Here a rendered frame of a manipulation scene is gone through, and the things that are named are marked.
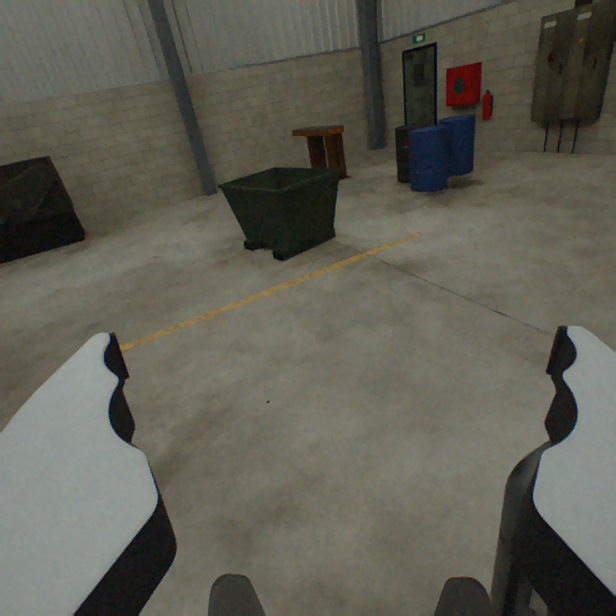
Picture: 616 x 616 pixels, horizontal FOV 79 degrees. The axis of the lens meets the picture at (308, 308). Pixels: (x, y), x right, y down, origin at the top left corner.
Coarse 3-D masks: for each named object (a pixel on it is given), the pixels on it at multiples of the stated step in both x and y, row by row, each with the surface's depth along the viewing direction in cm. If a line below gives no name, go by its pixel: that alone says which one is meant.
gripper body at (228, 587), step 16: (224, 576) 5; (240, 576) 5; (224, 592) 5; (240, 592) 5; (448, 592) 5; (464, 592) 5; (480, 592) 5; (208, 608) 5; (224, 608) 5; (240, 608) 5; (256, 608) 5; (448, 608) 5; (464, 608) 5; (480, 608) 5
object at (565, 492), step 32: (576, 352) 9; (608, 352) 9; (576, 384) 8; (608, 384) 8; (576, 416) 7; (608, 416) 7; (576, 448) 7; (608, 448) 7; (544, 480) 6; (576, 480) 6; (608, 480) 6; (544, 512) 6; (576, 512) 6; (608, 512) 6; (512, 544) 7; (544, 544) 6; (576, 544) 5; (608, 544) 5; (544, 576) 6; (576, 576) 5; (608, 576) 5; (576, 608) 5; (608, 608) 5
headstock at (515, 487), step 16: (544, 448) 43; (528, 464) 42; (512, 480) 42; (528, 480) 40; (512, 496) 42; (512, 512) 42; (512, 528) 43; (496, 560) 50; (512, 560) 46; (496, 576) 51; (512, 576) 48; (496, 592) 52; (512, 592) 51; (528, 592) 48; (496, 608) 54; (512, 608) 53; (528, 608) 49; (544, 608) 45
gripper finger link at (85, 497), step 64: (64, 384) 9; (0, 448) 7; (64, 448) 7; (128, 448) 7; (0, 512) 6; (64, 512) 6; (128, 512) 6; (0, 576) 5; (64, 576) 5; (128, 576) 6
